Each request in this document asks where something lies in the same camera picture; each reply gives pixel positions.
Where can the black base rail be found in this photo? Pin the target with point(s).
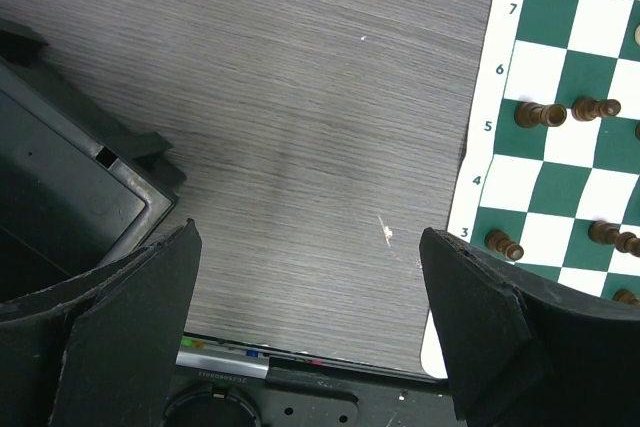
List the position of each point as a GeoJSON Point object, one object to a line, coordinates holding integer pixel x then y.
{"type": "Point", "coordinates": [220, 382]}

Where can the green white chess board mat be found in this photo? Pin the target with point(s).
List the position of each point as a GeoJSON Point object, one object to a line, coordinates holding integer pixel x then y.
{"type": "Point", "coordinates": [552, 145]}

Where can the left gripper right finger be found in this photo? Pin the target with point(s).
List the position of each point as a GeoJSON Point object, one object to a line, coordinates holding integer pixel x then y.
{"type": "Point", "coordinates": [522, 350]}

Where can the black left arm base housing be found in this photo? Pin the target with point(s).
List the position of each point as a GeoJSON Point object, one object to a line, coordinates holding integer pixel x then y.
{"type": "Point", "coordinates": [78, 188]}

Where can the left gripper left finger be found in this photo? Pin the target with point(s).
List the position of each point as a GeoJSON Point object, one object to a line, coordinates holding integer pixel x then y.
{"type": "Point", "coordinates": [99, 349]}

